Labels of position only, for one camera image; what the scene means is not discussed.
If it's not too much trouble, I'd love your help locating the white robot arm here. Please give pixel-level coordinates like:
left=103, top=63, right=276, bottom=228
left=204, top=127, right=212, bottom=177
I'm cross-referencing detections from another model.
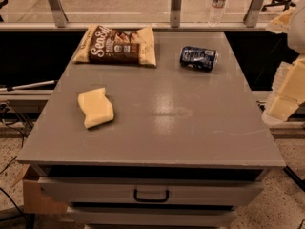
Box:
left=263, top=0, right=305, bottom=123

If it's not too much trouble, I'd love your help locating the blue pepsi can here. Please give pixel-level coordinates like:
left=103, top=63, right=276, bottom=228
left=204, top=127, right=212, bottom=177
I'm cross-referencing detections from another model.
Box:
left=179, top=46, right=218, bottom=72

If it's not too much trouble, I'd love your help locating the brown chips bag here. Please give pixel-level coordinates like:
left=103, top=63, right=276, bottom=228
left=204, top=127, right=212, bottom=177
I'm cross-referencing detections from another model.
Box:
left=73, top=25, right=156, bottom=67

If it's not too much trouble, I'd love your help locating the black drawer handle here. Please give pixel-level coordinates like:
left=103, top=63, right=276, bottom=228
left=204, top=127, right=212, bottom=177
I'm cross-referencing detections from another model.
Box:
left=133, top=189, right=170, bottom=203

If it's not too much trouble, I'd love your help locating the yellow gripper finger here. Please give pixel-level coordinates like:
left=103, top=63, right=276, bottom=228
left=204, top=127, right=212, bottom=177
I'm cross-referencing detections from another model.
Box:
left=267, top=94, right=298, bottom=121
left=279, top=59, right=305, bottom=103

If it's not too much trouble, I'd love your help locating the yellow sponge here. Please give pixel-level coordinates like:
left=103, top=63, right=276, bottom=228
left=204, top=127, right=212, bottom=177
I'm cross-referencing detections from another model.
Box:
left=78, top=88, right=114, bottom=129

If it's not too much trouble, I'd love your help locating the metal window rail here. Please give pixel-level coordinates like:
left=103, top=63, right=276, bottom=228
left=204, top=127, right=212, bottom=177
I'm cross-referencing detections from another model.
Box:
left=1, top=0, right=265, bottom=31

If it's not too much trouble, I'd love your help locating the grey drawer cabinet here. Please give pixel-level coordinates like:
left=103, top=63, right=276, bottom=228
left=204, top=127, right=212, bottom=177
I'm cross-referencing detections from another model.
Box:
left=18, top=32, right=284, bottom=228

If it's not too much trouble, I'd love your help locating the cardboard box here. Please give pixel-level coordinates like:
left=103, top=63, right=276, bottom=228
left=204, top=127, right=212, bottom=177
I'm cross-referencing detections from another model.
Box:
left=12, top=165, right=68, bottom=214

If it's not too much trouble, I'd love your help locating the grey metal rod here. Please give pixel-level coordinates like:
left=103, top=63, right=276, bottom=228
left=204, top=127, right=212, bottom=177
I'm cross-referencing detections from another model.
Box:
left=0, top=80, right=58, bottom=92

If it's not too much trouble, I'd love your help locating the clear water bottle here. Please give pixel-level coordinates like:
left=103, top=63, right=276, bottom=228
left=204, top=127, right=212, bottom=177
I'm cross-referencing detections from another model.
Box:
left=208, top=0, right=227, bottom=27

